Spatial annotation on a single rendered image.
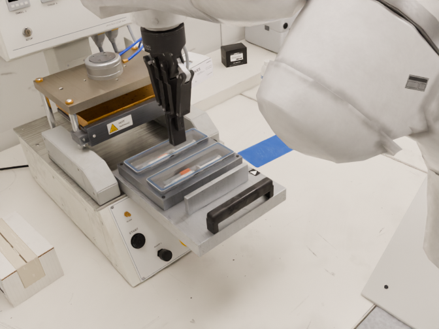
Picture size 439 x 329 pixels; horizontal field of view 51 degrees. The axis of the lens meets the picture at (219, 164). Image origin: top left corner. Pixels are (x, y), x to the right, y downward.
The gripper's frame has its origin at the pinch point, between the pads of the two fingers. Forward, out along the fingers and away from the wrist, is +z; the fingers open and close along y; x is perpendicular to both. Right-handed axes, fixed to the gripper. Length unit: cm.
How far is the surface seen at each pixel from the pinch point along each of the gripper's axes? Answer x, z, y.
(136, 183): -10.2, 8.7, -0.8
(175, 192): -7.0, 7.9, 8.0
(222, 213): -5.1, 6.8, 19.4
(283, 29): 89, 17, -55
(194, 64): 49, 21, -61
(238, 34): 90, 26, -83
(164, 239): -6.6, 26.6, -0.6
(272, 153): 40, 32, -13
